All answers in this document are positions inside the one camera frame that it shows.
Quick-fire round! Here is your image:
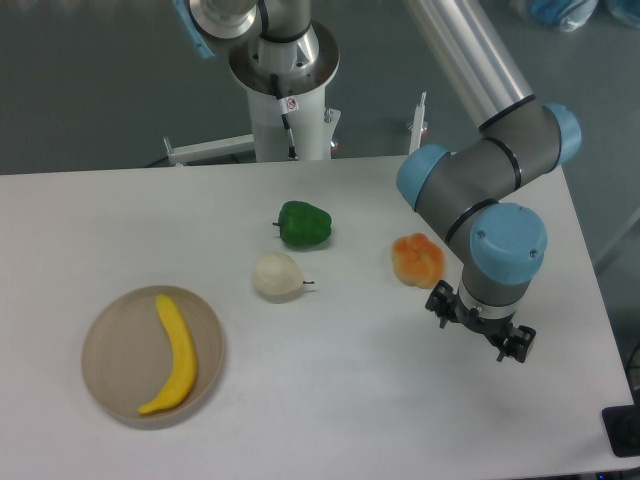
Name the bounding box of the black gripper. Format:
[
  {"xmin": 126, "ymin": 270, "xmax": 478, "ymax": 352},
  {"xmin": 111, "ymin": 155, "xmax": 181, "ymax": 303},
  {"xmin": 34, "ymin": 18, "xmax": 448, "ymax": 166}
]
[{"xmin": 425, "ymin": 280, "xmax": 537, "ymax": 363}]

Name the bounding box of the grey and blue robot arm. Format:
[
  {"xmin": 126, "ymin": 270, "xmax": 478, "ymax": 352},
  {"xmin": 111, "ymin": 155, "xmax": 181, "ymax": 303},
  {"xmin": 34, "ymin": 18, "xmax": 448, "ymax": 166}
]
[{"xmin": 183, "ymin": 1, "xmax": 581, "ymax": 362}]

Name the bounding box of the yellow banana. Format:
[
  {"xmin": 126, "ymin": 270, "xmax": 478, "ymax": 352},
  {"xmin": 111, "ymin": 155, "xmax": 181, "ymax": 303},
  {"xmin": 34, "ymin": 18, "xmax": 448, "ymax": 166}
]
[{"xmin": 138, "ymin": 294, "xmax": 198, "ymax": 415}]

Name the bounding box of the beige round plate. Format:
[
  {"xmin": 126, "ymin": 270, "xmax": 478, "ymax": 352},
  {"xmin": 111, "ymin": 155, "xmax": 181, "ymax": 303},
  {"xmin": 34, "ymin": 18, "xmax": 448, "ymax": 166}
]
[{"xmin": 81, "ymin": 285, "xmax": 225, "ymax": 430}]

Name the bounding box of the orange braided bread roll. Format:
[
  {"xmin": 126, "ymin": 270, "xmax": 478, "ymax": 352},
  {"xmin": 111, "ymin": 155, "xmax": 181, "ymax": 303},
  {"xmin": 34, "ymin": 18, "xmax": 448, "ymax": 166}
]
[{"xmin": 391, "ymin": 233, "xmax": 446, "ymax": 289}]

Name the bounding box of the black device at table edge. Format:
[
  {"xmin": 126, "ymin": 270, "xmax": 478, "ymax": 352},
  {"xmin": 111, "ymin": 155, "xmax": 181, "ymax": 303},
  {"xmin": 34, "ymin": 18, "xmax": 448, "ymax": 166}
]
[{"xmin": 601, "ymin": 405, "xmax": 639, "ymax": 458}]

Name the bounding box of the green bell pepper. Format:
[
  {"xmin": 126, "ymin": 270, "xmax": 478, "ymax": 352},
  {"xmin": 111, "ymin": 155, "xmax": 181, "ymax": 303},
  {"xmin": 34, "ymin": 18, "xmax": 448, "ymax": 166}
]
[{"xmin": 273, "ymin": 200, "xmax": 332, "ymax": 248}]

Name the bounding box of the white pear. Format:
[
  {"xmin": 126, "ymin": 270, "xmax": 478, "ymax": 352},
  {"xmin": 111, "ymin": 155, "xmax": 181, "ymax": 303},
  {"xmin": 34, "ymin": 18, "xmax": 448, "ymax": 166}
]
[{"xmin": 251, "ymin": 252, "xmax": 315, "ymax": 302}]

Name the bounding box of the blue plastic bag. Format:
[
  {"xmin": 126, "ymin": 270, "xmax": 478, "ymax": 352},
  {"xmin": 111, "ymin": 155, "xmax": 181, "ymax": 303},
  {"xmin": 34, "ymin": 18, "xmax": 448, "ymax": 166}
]
[{"xmin": 509, "ymin": 0, "xmax": 598, "ymax": 32}]

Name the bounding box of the white frame bracket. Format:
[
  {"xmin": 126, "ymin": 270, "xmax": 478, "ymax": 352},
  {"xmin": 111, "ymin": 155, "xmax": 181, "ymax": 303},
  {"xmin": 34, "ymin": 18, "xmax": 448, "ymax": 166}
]
[{"xmin": 408, "ymin": 91, "xmax": 428, "ymax": 155}]

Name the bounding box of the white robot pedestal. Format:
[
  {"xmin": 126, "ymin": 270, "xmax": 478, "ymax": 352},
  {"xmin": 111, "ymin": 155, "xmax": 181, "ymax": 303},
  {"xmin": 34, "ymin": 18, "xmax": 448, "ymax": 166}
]
[{"xmin": 229, "ymin": 21, "xmax": 341, "ymax": 162}]

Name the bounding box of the black cable on pedestal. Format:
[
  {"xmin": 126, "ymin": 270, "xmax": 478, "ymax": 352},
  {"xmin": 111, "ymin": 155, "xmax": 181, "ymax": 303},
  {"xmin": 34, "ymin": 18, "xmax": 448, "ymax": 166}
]
[{"xmin": 269, "ymin": 73, "xmax": 300, "ymax": 161}]

